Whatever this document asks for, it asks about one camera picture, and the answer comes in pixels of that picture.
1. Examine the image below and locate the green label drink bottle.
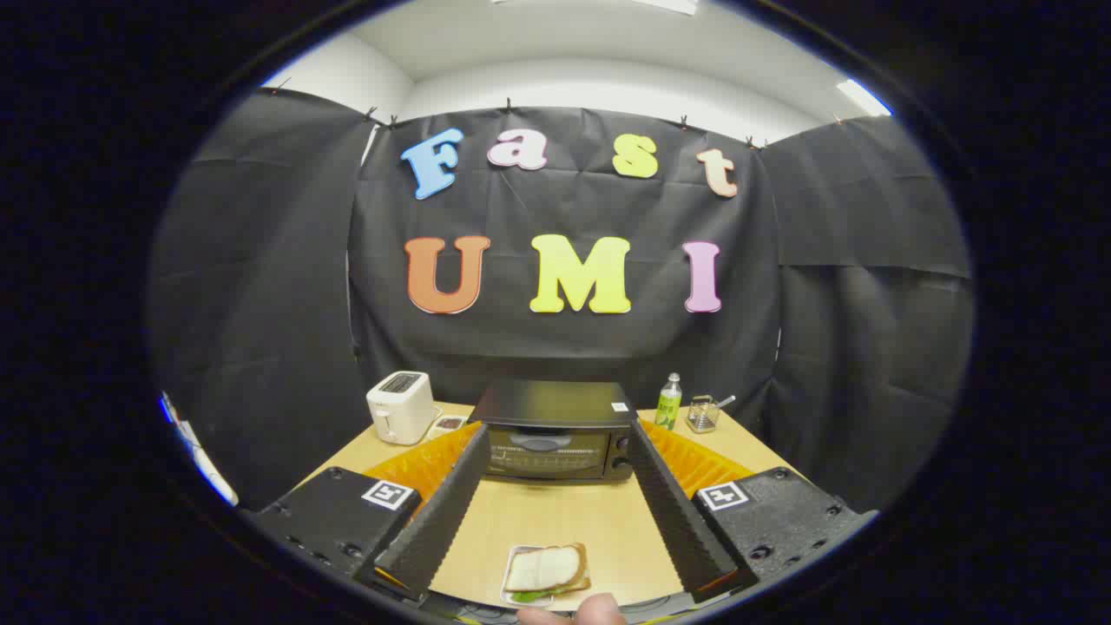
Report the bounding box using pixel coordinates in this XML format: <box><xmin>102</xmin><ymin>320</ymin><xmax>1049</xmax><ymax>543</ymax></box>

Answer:
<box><xmin>655</xmin><ymin>373</ymin><xmax>684</xmax><ymax>431</ymax></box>

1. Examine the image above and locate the white bread sandwich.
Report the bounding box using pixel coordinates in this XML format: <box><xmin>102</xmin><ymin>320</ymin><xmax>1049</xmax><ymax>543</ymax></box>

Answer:
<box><xmin>505</xmin><ymin>544</ymin><xmax>591</xmax><ymax>604</ymax></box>

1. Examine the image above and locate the black toaster oven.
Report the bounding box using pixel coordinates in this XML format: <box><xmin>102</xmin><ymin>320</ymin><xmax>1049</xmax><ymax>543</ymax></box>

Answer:
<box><xmin>469</xmin><ymin>378</ymin><xmax>641</xmax><ymax>484</ymax></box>

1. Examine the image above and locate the ceiling light panel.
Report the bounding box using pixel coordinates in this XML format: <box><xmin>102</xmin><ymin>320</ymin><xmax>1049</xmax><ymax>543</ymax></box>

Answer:
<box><xmin>838</xmin><ymin>78</ymin><xmax>893</xmax><ymax>118</ymax></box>

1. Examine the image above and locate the small white tray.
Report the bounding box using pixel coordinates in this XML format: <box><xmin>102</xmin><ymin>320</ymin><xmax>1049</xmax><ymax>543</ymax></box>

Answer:
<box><xmin>501</xmin><ymin>545</ymin><xmax>591</xmax><ymax>607</ymax></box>

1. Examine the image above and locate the white pop-up toaster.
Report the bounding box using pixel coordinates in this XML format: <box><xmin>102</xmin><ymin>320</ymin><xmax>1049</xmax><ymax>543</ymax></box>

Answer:
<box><xmin>366</xmin><ymin>371</ymin><xmax>437</xmax><ymax>446</ymax></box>

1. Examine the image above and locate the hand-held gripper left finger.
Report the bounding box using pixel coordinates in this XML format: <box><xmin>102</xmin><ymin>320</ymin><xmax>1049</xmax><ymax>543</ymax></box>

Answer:
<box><xmin>247</xmin><ymin>423</ymin><xmax>492</xmax><ymax>604</ymax></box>

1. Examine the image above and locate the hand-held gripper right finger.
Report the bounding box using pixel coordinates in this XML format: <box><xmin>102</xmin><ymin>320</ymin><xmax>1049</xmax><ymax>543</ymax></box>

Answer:
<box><xmin>627</xmin><ymin>419</ymin><xmax>878</xmax><ymax>604</ymax></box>

